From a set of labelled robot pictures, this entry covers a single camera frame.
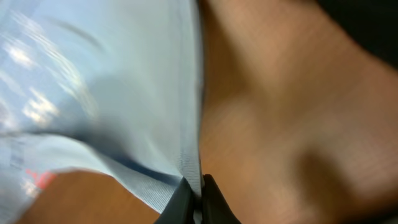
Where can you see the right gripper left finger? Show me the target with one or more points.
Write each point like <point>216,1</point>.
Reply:
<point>180,207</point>

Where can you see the light blue printed t-shirt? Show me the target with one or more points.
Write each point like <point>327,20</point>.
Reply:
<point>109,86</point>

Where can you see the black t-shirt white logo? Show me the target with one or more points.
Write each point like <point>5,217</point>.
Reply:
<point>371,23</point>

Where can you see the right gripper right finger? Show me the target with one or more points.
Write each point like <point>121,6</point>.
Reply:
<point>215,209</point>

